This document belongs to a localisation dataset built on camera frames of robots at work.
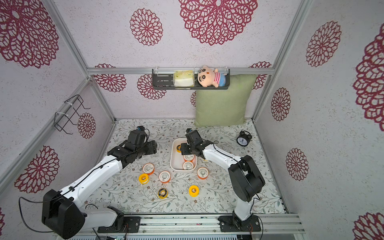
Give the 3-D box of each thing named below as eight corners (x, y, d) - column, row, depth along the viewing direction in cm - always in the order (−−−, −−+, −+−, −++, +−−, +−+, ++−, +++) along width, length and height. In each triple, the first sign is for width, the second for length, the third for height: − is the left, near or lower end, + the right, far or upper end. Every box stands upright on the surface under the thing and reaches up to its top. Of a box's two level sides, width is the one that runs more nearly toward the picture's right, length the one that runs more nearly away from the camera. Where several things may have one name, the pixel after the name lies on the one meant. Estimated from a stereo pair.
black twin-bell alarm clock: (235, 142, 108) (239, 134, 101) (239, 137, 111) (242, 128, 104) (245, 148, 106) (249, 139, 98) (248, 142, 109) (253, 134, 101)
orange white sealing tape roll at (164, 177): (158, 183, 90) (157, 181, 88) (160, 172, 94) (159, 170, 92) (170, 183, 90) (169, 181, 88) (171, 172, 94) (170, 170, 92)
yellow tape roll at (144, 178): (137, 180, 90) (136, 179, 89) (143, 173, 93) (143, 171, 92) (145, 185, 88) (144, 184, 87) (151, 178, 91) (150, 176, 90)
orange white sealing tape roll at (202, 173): (197, 179, 91) (197, 177, 89) (197, 169, 95) (197, 167, 93) (208, 179, 91) (208, 177, 89) (207, 169, 95) (207, 167, 93)
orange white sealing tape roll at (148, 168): (142, 175, 93) (141, 173, 91) (144, 164, 97) (143, 162, 96) (153, 175, 93) (153, 173, 91) (155, 164, 97) (154, 162, 96)
